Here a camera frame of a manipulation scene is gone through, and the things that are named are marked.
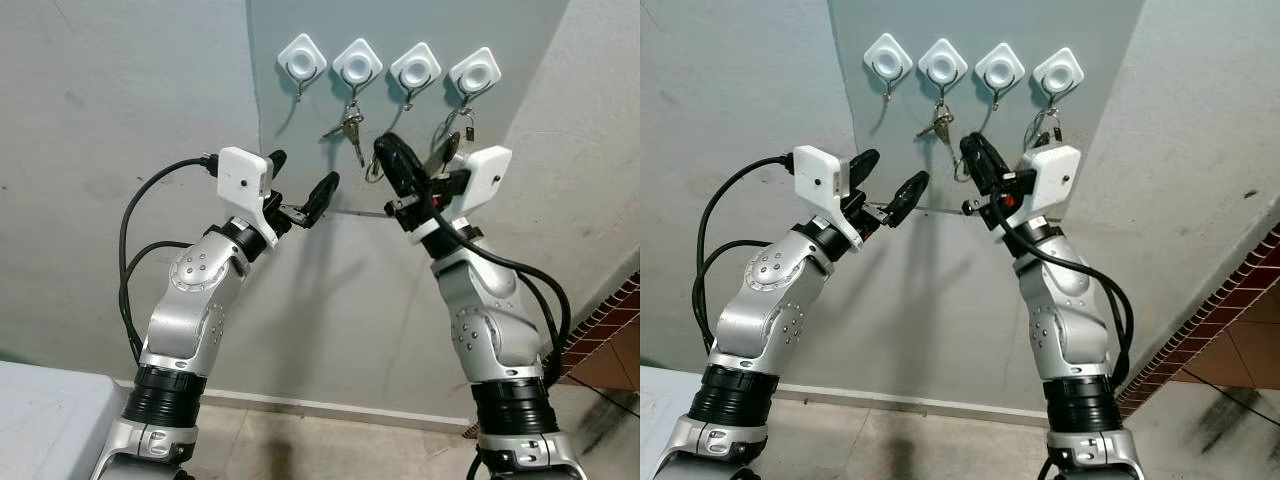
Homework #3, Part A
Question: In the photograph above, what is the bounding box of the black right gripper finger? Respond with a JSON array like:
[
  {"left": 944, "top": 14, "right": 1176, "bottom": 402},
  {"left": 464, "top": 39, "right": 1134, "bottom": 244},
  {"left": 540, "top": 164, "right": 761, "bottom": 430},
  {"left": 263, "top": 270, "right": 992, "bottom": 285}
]
[
  {"left": 960, "top": 138, "right": 995, "bottom": 197},
  {"left": 373, "top": 140, "right": 413, "bottom": 201},
  {"left": 972, "top": 132, "right": 1011, "bottom": 191},
  {"left": 386, "top": 133, "right": 431, "bottom": 193}
]

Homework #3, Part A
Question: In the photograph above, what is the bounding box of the brass and silver key bunch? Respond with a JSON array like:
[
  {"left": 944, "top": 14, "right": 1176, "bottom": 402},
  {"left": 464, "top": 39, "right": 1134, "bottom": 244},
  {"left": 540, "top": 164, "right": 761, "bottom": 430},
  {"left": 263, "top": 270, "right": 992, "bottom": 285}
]
[
  {"left": 322, "top": 98, "right": 369, "bottom": 169},
  {"left": 915, "top": 98, "right": 957, "bottom": 167}
]

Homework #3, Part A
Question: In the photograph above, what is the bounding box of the key bunch with dark fob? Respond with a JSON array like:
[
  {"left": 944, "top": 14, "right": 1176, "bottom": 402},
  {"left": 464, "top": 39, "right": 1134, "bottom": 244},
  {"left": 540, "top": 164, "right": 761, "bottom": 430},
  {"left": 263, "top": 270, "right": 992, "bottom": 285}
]
[
  {"left": 1022, "top": 105, "right": 1067, "bottom": 151},
  {"left": 428, "top": 104, "right": 479, "bottom": 179}
]

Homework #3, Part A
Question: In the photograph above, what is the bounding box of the red brick tile strip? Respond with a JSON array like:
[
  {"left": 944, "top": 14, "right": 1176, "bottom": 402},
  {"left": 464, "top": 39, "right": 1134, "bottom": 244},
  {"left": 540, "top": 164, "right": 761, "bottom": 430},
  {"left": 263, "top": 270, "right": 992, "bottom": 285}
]
[
  {"left": 545, "top": 270, "right": 641, "bottom": 393},
  {"left": 1115, "top": 225, "right": 1280, "bottom": 417}
]

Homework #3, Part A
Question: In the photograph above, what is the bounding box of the white plastic folding table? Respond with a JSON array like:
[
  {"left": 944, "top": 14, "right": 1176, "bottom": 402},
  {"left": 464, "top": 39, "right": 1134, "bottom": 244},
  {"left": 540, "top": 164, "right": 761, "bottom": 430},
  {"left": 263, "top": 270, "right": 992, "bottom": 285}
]
[
  {"left": 640, "top": 365, "right": 703, "bottom": 480},
  {"left": 0, "top": 360, "right": 131, "bottom": 480}
]

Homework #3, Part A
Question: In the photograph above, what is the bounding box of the grey wall panel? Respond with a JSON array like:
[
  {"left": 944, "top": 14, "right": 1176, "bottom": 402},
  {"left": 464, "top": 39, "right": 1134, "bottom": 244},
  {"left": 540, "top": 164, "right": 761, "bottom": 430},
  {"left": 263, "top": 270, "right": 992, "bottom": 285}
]
[{"left": 247, "top": 0, "right": 571, "bottom": 217}]

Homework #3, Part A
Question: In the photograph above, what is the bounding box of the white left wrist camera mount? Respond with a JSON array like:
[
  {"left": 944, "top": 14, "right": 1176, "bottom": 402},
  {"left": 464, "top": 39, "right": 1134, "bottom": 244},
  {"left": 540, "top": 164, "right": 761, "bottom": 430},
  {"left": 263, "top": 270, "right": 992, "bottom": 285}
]
[
  {"left": 793, "top": 145, "right": 863, "bottom": 250},
  {"left": 215, "top": 147, "right": 280, "bottom": 247}
]

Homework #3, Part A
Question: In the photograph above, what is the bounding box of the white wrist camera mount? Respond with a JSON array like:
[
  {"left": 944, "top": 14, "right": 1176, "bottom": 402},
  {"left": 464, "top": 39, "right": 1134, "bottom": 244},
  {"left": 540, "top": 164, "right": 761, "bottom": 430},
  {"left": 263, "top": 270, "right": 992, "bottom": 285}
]
[
  {"left": 793, "top": 145, "right": 863, "bottom": 250},
  {"left": 440, "top": 146, "right": 514, "bottom": 217},
  {"left": 1020, "top": 145, "right": 1083, "bottom": 217},
  {"left": 215, "top": 147, "right": 280, "bottom": 247}
]

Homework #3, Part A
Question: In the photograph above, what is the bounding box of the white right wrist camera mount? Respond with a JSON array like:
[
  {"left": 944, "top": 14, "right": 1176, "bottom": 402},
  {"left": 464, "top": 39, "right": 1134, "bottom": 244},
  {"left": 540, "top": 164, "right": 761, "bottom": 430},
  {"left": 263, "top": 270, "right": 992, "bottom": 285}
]
[
  {"left": 440, "top": 146, "right": 514, "bottom": 217},
  {"left": 1020, "top": 145, "right": 1083, "bottom": 217}
]

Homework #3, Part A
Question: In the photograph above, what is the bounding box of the white square wall hook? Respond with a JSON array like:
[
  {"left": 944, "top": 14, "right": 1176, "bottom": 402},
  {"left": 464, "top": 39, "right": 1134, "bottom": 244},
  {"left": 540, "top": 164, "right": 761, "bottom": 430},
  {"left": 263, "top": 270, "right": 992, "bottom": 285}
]
[
  {"left": 863, "top": 33, "right": 915, "bottom": 100},
  {"left": 389, "top": 41, "right": 443, "bottom": 110},
  {"left": 1032, "top": 47, "right": 1085, "bottom": 111},
  {"left": 332, "top": 38, "right": 384, "bottom": 102},
  {"left": 917, "top": 38, "right": 969, "bottom": 102},
  {"left": 974, "top": 42, "right": 1026, "bottom": 110},
  {"left": 277, "top": 33, "right": 328, "bottom": 102},
  {"left": 448, "top": 46, "right": 503, "bottom": 110}
]

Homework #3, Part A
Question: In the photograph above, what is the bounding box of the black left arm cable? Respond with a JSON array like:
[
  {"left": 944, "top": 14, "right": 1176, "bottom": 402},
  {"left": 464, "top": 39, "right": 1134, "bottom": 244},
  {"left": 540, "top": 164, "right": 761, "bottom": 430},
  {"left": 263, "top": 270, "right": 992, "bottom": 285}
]
[
  {"left": 691, "top": 154, "right": 801, "bottom": 357},
  {"left": 117, "top": 154, "right": 223, "bottom": 367}
]

